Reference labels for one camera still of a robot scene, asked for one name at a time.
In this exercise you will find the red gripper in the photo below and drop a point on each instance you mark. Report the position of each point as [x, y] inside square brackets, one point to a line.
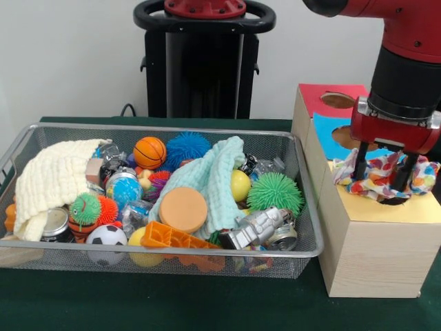
[392, 132]

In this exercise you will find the multicolour spotted cloth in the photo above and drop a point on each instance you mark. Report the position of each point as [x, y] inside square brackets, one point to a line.
[379, 172]

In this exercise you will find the light blue cloth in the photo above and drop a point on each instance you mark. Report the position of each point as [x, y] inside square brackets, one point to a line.
[213, 179]

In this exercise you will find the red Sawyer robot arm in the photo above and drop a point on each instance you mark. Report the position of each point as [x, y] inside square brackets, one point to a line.
[406, 69]

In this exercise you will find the wooden box with three holes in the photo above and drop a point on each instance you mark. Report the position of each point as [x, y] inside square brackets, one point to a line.
[372, 255]

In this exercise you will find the clear mesh bin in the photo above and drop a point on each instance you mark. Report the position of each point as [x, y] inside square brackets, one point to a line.
[299, 265]

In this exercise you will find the green spiky ball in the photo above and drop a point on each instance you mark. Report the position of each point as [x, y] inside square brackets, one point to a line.
[275, 194]

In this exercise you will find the silver robot toy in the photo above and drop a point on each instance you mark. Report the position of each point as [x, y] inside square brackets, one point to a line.
[258, 224]

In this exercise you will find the blue spiky ball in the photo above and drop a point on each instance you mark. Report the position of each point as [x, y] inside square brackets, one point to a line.
[186, 148]

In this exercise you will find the tan toy burger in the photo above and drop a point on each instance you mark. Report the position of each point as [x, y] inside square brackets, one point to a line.
[182, 210]

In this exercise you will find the orange plastic block toy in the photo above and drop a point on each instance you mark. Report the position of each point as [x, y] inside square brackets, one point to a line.
[165, 238]

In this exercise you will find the small orange basketball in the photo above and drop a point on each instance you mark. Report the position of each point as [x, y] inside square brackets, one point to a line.
[150, 153]

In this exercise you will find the dark green table cloth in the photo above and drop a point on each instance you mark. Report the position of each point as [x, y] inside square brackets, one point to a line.
[172, 303]

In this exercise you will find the blue globe ball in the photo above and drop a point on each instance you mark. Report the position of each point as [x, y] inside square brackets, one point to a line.
[125, 191]

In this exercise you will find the small soccer ball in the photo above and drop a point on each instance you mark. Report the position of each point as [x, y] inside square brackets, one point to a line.
[105, 236]

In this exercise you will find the cream white cloth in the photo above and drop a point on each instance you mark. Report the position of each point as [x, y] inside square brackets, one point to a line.
[48, 176]

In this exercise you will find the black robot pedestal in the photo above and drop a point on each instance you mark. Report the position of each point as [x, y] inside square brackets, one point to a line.
[203, 69]

